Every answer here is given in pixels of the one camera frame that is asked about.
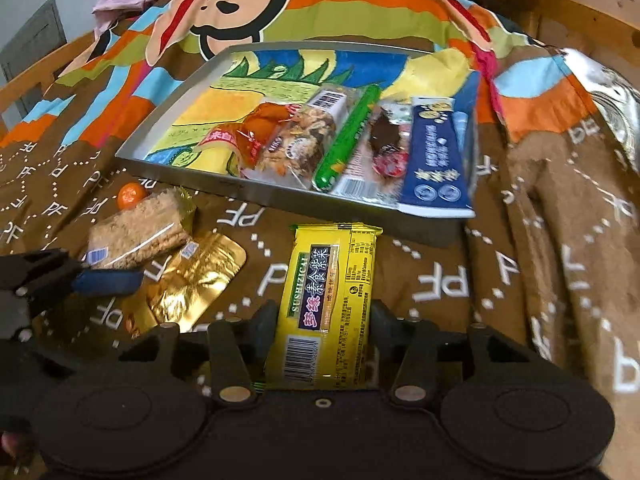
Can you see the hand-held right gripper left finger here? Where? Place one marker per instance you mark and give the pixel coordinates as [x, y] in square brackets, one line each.
[227, 355]

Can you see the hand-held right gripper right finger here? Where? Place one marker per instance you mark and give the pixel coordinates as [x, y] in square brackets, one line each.
[415, 355]

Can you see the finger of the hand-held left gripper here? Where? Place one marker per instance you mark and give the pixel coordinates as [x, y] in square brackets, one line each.
[15, 317]
[107, 282]

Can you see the brown crispy cake packet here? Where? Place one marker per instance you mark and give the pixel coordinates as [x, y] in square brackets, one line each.
[135, 232]

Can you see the gold foil snack packet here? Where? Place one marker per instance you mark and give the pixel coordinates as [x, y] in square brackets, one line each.
[200, 270]

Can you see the yellow seaweed snack packet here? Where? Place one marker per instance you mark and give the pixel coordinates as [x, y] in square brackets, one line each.
[325, 310]

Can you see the white green snack packet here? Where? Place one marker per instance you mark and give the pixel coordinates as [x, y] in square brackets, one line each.
[365, 181]

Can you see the blue snack packet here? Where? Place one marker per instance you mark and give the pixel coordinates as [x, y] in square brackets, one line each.
[440, 160]

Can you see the orange red snack packet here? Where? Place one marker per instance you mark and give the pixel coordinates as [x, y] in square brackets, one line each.
[250, 130]

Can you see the dark red date packet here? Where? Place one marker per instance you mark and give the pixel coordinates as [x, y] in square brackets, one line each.
[387, 135]

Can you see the clear nut bar packet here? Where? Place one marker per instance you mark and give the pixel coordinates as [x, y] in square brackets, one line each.
[300, 145]

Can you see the metal tray with colourful print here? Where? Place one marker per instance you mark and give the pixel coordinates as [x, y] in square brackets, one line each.
[225, 90]

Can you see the green sausage stick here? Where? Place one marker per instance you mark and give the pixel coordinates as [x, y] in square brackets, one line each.
[345, 140]

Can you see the person's left hand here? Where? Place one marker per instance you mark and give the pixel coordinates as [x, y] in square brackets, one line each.
[11, 442]

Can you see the small orange fruit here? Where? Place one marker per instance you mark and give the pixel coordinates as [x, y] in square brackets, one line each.
[132, 196]

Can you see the striped monkey printed blanket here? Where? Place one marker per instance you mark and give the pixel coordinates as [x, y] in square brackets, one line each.
[500, 270]

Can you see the magenta cloth strip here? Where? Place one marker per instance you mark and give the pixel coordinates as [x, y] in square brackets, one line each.
[487, 72]

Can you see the white floral blanket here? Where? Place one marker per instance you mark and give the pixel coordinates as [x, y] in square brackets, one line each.
[612, 105]

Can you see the grey wall panel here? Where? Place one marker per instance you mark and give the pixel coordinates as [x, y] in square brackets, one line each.
[35, 45]

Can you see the wooden bed frame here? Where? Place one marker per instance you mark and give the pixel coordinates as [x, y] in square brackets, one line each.
[590, 10]

